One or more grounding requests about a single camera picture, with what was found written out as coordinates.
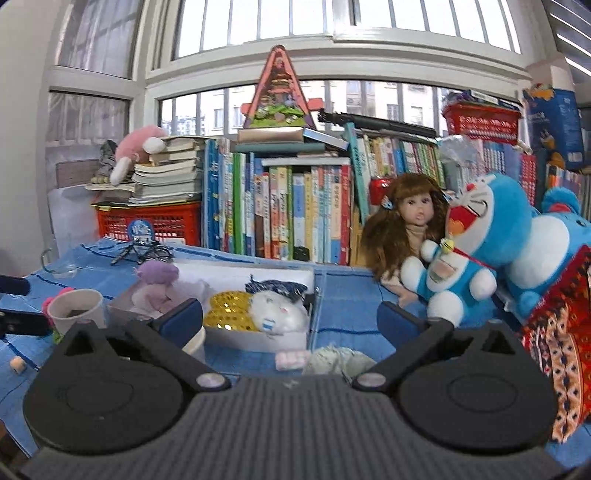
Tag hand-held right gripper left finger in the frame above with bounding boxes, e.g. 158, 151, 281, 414
55, 298, 232, 393

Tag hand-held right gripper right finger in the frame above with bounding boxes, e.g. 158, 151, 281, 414
353, 301, 532, 393

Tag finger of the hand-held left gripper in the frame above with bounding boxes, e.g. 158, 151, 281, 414
0, 311, 52, 337
0, 274, 31, 296

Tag paper cup with zigzag drawing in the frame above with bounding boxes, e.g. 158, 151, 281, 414
182, 325, 207, 365

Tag pink flower toy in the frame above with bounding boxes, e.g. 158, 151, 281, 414
41, 287, 77, 344

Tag yellow sequined plush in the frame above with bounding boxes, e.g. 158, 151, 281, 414
210, 291, 254, 315
204, 310, 259, 333

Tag purple haired cloth doll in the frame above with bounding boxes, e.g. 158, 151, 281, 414
127, 261, 213, 319

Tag paper cup with dog drawing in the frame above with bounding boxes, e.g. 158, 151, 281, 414
47, 288, 106, 340

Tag white cardboard box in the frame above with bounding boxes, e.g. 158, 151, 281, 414
108, 261, 319, 354

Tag green floral cloth scrunchie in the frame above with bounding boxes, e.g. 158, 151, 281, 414
302, 346, 377, 384

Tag white fluffy plush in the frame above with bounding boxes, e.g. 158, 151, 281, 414
249, 292, 309, 333

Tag navy patterned cloth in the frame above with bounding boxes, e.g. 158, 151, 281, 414
245, 274, 308, 301

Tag small pink white plush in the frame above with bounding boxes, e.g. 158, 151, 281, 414
276, 352, 309, 371

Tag blue checked tablecloth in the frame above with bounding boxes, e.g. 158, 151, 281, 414
0, 237, 532, 457

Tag white plastic bag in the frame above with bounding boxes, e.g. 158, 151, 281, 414
46, 185, 100, 264

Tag miniature black bicycle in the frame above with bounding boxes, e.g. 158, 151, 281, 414
111, 239, 175, 266

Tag red plastic crate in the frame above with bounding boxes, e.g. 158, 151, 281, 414
95, 200, 203, 245

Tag round blue card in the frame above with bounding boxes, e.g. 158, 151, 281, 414
127, 218, 154, 241

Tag brown haired doll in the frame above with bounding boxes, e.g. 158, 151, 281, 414
360, 174, 451, 305

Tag grey grid board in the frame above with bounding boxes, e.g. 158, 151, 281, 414
55, 159, 102, 189

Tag red can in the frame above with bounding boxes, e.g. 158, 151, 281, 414
369, 178, 393, 204

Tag stack of worn books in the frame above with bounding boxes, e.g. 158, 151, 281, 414
85, 135, 206, 206

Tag row of upright books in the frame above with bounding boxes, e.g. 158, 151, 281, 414
202, 124, 591, 267

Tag blue cat plush with bell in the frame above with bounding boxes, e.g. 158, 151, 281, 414
401, 173, 539, 328

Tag grey cloth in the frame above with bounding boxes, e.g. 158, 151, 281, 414
97, 140, 120, 178

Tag large blue plush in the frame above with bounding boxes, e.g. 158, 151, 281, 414
501, 187, 591, 319

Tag red patterned cushion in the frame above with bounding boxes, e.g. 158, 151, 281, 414
517, 244, 591, 444

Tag clear plastic bag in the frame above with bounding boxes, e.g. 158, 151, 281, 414
438, 135, 483, 176

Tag pink plush rabbit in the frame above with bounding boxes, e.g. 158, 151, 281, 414
109, 124, 169, 185

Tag black tripod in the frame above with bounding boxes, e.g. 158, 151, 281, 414
318, 110, 437, 138

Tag small pile of flat books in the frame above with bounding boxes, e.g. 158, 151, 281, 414
233, 126, 352, 160

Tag red plastic basket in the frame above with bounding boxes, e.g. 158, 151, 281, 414
442, 99, 522, 146

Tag triangular printed box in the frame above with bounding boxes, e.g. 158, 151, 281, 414
241, 45, 319, 131

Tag blue cardboard box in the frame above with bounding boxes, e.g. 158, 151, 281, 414
523, 83, 586, 171

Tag white framed window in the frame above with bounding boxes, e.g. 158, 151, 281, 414
44, 0, 591, 195

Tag glass mug with green handle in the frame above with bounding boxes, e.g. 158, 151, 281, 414
41, 249, 79, 280

